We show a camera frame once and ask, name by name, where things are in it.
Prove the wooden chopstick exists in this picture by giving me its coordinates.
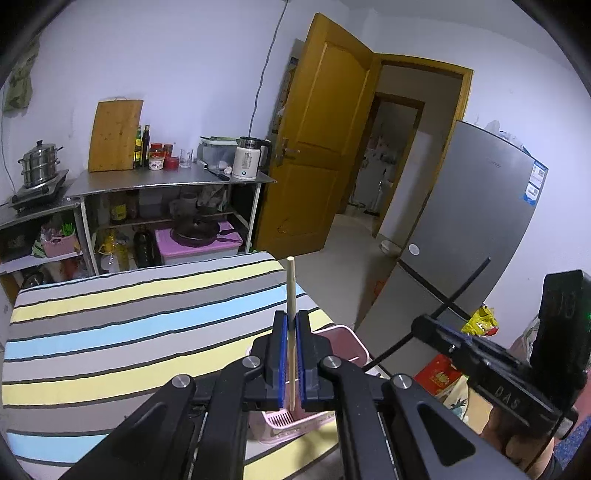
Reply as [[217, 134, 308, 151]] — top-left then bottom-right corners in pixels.
[[286, 257, 297, 411]]

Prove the steel steamer pot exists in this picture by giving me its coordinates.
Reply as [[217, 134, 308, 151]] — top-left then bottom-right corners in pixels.
[[17, 140, 64, 188]]

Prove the pink woven basket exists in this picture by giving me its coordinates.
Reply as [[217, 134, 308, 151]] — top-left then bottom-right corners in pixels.
[[41, 230, 77, 258]]

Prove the yellow wooden door frame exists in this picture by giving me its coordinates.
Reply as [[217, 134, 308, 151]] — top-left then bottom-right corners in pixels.
[[369, 53, 474, 241]]

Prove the clear plastic container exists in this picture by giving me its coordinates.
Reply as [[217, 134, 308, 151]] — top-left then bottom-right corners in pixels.
[[198, 136, 241, 169]]

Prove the yellow snack bag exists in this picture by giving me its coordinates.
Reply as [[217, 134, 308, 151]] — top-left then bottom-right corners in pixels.
[[461, 305, 501, 338]]

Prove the blue patterned cloth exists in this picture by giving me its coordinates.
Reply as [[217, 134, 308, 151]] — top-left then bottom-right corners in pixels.
[[553, 413, 591, 472]]

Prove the low steel shelf table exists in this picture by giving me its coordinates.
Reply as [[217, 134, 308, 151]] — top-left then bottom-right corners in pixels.
[[0, 198, 100, 289]]

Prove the large dark bottle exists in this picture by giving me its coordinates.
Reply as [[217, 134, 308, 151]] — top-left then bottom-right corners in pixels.
[[133, 226, 158, 270]]

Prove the black frying pan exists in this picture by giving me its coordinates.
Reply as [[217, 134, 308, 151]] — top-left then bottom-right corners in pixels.
[[169, 217, 232, 248]]

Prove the wall cable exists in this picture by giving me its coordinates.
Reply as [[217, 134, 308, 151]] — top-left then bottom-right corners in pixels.
[[248, 0, 288, 137]]

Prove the black chopstick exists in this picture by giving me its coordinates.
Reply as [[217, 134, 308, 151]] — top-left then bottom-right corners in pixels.
[[364, 257, 491, 372]]

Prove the wall calendar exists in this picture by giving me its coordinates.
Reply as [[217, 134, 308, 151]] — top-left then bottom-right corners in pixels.
[[271, 39, 306, 136]]

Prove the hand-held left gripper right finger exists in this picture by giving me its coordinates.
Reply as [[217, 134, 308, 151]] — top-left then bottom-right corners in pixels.
[[297, 311, 529, 480]]

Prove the red gift box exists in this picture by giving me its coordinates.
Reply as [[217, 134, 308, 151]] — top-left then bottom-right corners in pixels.
[[413, 354, 470, 396]]

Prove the green hanging cloth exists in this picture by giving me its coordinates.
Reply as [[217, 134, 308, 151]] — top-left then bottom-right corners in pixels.
[[2, 39, 41, 112]]

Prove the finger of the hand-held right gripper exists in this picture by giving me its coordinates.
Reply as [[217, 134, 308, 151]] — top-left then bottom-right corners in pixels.
[[445, 325, 491, 348], [410, 314, 472, 366]]

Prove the induction cooker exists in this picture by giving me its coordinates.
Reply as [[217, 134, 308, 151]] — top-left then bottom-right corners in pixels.
[[10, 169, 70, 212]]

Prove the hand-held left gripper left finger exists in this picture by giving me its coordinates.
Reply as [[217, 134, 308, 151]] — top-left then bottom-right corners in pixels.
[[60, 311, 288, 480]]

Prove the tall steel shelf table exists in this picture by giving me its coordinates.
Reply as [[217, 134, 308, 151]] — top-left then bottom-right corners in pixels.
[[67, 161, 279, 278]]

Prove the yellow cooking oil bottle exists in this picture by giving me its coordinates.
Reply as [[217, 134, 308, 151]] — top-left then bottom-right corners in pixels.
[[97, 228, 131, 273]]

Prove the person's right hand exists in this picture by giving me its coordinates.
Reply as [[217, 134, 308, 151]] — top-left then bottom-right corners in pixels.
[[479, 401, 556, 477]]

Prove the yellow wooden door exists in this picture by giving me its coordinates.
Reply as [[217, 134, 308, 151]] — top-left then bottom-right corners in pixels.
[[254, 12, 382, 258]]

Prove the wooden cutting board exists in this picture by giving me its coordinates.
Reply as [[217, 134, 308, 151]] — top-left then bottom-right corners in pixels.
[[88, 98, 144, 173]]

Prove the striped tablecloth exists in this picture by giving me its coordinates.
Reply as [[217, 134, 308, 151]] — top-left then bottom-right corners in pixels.
[[0, 250, 370, 480]]

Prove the yellow label bottle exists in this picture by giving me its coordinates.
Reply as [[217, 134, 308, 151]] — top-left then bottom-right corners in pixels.
[[109, 191, 128, 225]]

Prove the grey refrigerator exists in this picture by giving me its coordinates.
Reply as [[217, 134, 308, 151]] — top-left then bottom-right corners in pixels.
[[355, 119, 551, 370]]

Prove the pink lid storage box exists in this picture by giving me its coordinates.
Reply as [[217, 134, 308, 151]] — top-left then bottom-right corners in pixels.
[[154, 220, 245, 267]]

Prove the pink plastic utensil holder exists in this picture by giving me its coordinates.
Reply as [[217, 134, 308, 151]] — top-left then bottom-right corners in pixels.
[[249, 324, 371, 445]]

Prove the white electric kettle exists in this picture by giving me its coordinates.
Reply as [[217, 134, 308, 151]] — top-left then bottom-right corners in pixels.
[[231, 135, 273, 181]]

